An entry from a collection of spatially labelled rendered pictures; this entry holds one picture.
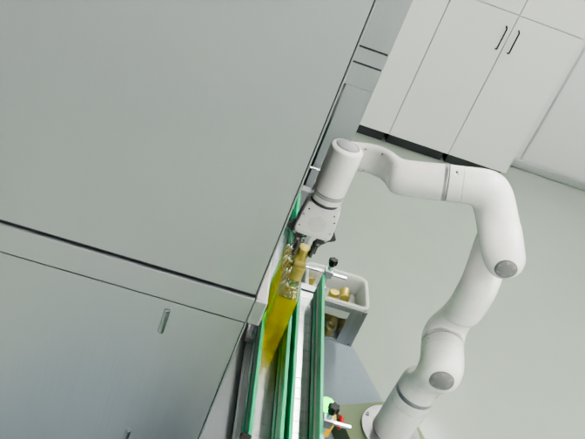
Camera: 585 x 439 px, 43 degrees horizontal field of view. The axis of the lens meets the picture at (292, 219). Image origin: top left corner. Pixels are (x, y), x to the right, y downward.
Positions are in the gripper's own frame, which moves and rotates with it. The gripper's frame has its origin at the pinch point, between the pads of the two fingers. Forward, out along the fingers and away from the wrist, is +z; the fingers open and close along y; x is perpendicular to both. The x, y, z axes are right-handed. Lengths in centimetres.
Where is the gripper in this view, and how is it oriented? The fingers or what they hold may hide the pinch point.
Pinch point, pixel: (305, 246)
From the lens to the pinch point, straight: 197.4
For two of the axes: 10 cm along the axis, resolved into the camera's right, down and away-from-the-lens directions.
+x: 0.5, -5.3, 8.4
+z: -3.2, 7.9, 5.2
